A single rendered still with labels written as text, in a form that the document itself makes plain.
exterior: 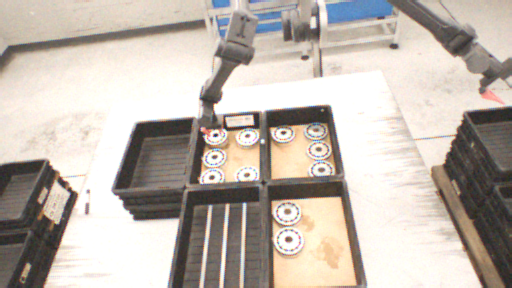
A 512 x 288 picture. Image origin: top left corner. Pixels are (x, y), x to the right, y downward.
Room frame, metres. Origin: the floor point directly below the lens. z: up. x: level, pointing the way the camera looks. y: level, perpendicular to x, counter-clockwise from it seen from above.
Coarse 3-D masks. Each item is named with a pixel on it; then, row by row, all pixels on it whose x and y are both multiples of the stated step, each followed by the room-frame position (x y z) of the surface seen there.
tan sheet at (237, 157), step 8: (232, 136) 1.15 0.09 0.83; (232, 144) 1.10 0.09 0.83; (232, 152) 1.05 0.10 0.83; (240, 152) 1.04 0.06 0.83; (248, 152) 1.03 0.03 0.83; (256, 152) 1.02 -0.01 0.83; (232, 160) 1.00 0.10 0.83; (240, 160) 0.99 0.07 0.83; (248, 160) 0.99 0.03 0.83; (256, 160) 0.98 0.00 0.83; (224, 168) 0.97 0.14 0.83; (232, 168) 0.96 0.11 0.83; (256, 168) 0.93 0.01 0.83; (232, 176) 0.92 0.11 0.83
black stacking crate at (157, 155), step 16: (144, 128) 1.25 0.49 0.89; (160, 128) 1.24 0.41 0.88; (176, 128) 1.23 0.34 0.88; (144, 144) 1.21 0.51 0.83; (160, 144) 1.19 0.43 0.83; (176, 144) 1.17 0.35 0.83; (128, 160) 1.06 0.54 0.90; (144, 160) 1.11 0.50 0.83; (160, 160) 1.09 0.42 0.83; (176, 160) 1.07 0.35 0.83; (128, 176) 1.00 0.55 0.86; (144, 176) 1.01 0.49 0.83; (160, 176) 1.00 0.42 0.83; (176, 176) 0.98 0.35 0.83; (176, 192) 0.85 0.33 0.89
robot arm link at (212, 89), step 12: (216, 48) 0.91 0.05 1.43; (252, 48) 0.90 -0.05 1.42; (228, 60) 0.91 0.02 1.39; (240, 60) 0.92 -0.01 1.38; (216, 72) 0.98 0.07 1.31; (228, 72) 0.95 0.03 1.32; (204, 84) 1.12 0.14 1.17; (216, 84) 1.01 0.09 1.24; (204, 96) 1.09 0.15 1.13; (216, 96) 1.07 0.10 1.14
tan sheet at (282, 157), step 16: (272, 128) 1.15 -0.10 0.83; (304, 128) 1.11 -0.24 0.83; (272, 144) 1.05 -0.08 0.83; (304, 144) 1.01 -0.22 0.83; (272, 160) 0.96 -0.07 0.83; (288, 160) 0.94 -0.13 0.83; (304, 160) 0.93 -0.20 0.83; (272, 176) 0.88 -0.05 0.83; (288, 176) 0.86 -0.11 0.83; (304, 176) 0.85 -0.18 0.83
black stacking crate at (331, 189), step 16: (272, 192) 0.76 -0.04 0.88; (288, 192) 0.75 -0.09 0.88; (304, 192) 0.74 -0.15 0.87; (320, 192) 0.73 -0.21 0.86; (336, 192) 0.72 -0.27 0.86; (272, 208) 0.73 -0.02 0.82; (272, 224) 0.66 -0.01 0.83; (272, 240) 0.60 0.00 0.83; (352, 240) 0.51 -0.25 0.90; (272, 256) 0.54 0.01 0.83; (352, 256) 0.48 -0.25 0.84; (272, 272) 0.49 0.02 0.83
